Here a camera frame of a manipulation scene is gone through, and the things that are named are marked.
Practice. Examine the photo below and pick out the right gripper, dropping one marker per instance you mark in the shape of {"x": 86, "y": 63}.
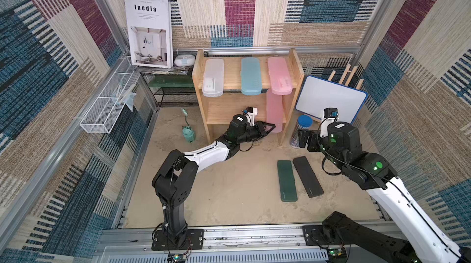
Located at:
{"x": 309, "y": 140}

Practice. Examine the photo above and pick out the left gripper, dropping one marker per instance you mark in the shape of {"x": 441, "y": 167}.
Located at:
{"x": 259, "y": 130}

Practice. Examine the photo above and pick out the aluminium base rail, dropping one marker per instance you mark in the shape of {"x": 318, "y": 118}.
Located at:
{"x": 279, "y": 243}

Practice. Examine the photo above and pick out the white wire basket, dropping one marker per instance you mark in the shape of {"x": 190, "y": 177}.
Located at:
{"x": 106, "y": 108}

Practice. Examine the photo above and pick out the Inedia magazine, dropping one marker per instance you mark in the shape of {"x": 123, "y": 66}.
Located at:
{"x": 150, "y": 33}

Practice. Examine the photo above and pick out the white translucent pencil case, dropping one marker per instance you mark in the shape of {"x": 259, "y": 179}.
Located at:
{"x": 213, "y": 78}

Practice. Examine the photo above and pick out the white round gadget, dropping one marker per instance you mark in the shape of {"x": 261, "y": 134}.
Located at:
{"x": 184, "y": 60}

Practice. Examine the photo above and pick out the black wire side table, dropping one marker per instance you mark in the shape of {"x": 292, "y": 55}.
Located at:
{"x": 171, "y": 90}

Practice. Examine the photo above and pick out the whiteboard on wooden easel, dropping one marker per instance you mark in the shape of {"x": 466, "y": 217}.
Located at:
{"x": 317, "y": 94}

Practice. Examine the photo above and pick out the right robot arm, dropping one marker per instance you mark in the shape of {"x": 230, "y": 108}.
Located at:
{"x": 423, "y": 242}

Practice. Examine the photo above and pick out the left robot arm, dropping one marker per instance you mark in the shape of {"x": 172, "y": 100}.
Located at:
{"x": 174, "y": 180}

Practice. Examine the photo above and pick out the black pencil case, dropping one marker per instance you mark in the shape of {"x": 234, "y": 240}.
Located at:
{"x": 308, "y": 177}

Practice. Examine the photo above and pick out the pink pencil case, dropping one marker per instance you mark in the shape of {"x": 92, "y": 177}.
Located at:
{"x": 280, "y": 77}
{"x": 274, "y": 110}

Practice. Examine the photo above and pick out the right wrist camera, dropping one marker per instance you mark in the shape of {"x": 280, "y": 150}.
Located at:
{"x": 330, "y": 115}

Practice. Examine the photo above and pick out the light blue pencil case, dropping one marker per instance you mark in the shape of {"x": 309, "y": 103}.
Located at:
{"x": 251, "y": 83}

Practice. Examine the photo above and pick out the blue lid pencil tube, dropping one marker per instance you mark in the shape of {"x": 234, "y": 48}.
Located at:
{"x": 303, "y": 122}

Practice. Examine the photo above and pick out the dark green pencil case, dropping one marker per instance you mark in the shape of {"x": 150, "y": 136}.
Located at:
{"x": 288, "y": 192}

